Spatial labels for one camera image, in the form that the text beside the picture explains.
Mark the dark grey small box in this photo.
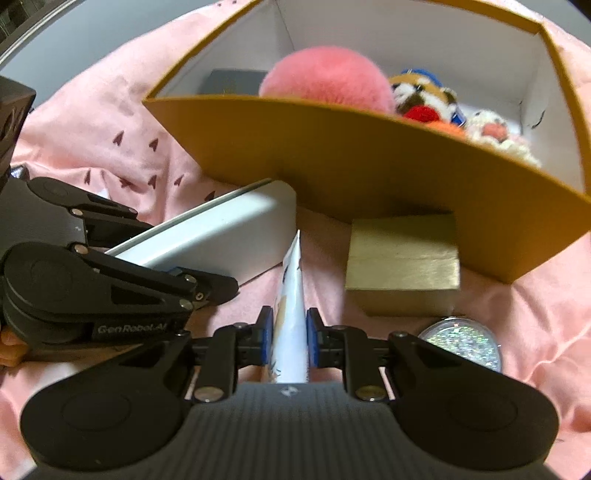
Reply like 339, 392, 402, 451
198, 69, 266, 96

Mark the pink cloud print duvet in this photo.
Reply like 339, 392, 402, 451
1, 1, 590, 479

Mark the glittery round compact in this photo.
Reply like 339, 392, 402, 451
419, 316, 503, 373

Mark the left hand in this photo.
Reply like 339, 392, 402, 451
0, 328, 31, 367

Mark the long white box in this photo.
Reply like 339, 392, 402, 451
106, 179, 297, 285

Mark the red crochet ball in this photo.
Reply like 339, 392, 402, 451
403, 105, 441, 123

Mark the red panda captain plush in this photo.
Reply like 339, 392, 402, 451
389, 69, 466, 127

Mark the orange crochet ball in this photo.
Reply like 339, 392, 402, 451
425, 120, 465, 138

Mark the white crochet doll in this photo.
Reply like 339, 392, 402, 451
464, 110, 542, 168

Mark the white cream tube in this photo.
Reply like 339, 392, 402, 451
269, 230, 310, 383

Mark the gold gift box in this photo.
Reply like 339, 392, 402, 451
346, 214, 461, 317

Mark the pink fluffy peach plush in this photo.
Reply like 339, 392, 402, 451
259, 46, 394, 115

